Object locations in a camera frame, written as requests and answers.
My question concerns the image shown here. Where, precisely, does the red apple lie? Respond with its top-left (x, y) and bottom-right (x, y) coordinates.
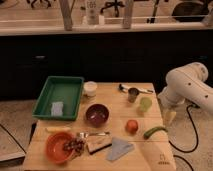
top-left (125, 120), bottom-right (138, 134)

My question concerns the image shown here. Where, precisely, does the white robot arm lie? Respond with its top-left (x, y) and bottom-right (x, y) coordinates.
top-left (157, 62), bottom-right (213, 126)

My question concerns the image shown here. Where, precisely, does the light green cup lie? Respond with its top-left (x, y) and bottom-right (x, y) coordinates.
top-left (139, 97), bottom-right (152, 112)

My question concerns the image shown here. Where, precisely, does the metal measuring cup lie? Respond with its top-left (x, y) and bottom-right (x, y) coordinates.
top-left (128, 88), bottom-right (139, 103)

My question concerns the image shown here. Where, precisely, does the white paper cup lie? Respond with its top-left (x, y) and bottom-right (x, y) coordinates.
top-left (83, 81), bottom-right (97, 97)

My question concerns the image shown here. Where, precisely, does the blue folded cloth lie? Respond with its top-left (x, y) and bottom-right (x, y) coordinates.
top-left (106, 137), bottom-right (134, 162)

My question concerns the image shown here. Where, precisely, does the dark purple bowl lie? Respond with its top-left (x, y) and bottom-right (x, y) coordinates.
top-left (85, 104), bottom-right (109, 127)

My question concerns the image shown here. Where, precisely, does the silver metal spoon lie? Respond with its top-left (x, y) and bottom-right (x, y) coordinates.
top-left (76, 132), bottom-right (110, 138)

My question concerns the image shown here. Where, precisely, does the bunch of dark grapes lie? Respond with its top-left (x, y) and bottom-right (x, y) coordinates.
top-left (63, 138), bottom-right (85, 154)

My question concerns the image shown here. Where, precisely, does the green plastic tray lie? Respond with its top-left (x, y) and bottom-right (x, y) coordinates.
top-left (33, 76), bottom-right (84, 121)

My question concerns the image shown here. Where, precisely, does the pale blue sponge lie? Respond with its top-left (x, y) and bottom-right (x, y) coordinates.
top-left (51, 102), bottom-right (63, 116)

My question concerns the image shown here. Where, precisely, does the orange plastic bowl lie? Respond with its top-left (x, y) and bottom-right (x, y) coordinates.
top-left (45, 132), bottom-right (74, 164)

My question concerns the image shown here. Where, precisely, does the black power cable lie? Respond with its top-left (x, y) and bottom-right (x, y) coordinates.
top-left (168, 103), bottom-right (200, 171)

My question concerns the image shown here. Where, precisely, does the black-handled utensil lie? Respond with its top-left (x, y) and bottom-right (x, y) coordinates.
top-left (118, 84), bottom-right (154, 94)

